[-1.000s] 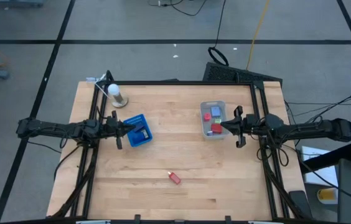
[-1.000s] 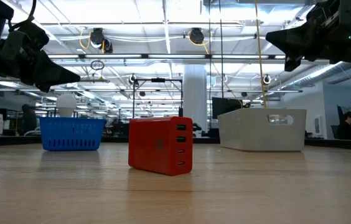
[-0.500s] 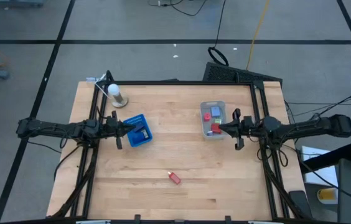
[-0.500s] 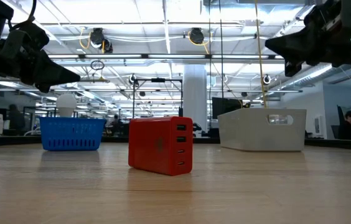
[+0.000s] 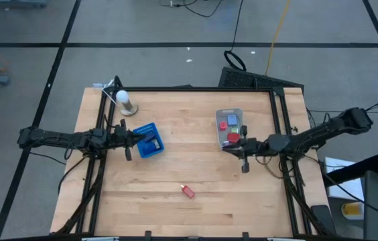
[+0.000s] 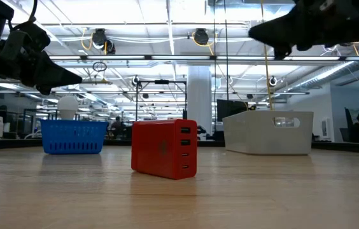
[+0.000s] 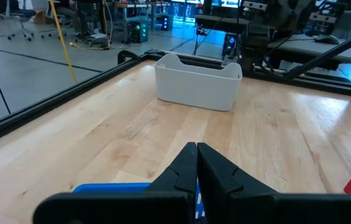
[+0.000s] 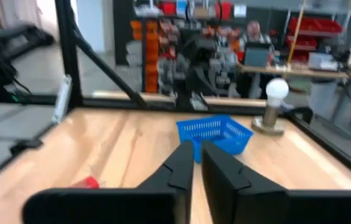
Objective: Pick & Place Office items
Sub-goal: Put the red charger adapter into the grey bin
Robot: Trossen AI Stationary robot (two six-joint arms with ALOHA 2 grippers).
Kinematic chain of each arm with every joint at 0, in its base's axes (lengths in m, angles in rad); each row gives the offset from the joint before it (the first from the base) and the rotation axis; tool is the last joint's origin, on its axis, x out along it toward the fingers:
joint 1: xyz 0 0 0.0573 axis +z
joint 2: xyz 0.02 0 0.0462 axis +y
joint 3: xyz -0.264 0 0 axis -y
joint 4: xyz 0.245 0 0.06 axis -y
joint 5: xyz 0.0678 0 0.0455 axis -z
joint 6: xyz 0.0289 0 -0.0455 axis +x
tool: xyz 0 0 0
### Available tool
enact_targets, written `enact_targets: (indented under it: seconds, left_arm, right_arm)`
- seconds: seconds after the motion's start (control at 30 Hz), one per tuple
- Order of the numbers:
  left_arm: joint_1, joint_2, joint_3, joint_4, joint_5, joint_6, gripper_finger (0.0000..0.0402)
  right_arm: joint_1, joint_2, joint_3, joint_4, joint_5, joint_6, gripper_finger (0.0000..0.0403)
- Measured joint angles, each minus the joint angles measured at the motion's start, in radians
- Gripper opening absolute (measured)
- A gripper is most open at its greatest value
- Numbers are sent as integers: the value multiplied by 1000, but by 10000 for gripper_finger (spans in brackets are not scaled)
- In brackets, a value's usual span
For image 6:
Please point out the black monitor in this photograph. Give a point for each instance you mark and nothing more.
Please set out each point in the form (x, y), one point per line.
(230, 111)

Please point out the white LED bulb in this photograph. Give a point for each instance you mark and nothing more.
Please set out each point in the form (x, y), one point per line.
(67, 106)

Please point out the blue plastic basket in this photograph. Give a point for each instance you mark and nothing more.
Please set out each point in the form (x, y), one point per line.
(71, 136)

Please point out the black metal frame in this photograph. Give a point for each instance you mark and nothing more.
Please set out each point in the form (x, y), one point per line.
(162, 81)

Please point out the white pillar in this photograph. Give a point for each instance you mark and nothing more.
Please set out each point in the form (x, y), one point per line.
(199, 95)

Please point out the white storage bin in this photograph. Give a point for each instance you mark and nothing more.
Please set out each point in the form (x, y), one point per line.
(262, 136)

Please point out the black background stand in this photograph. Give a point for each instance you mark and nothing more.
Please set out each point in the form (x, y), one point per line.
(201, 129)

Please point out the red multi-port USB charger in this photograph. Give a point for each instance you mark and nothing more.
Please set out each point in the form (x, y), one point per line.
(160, 149)

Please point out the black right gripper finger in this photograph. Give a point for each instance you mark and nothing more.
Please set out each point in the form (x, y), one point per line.
(282, 51)
(278, 31)

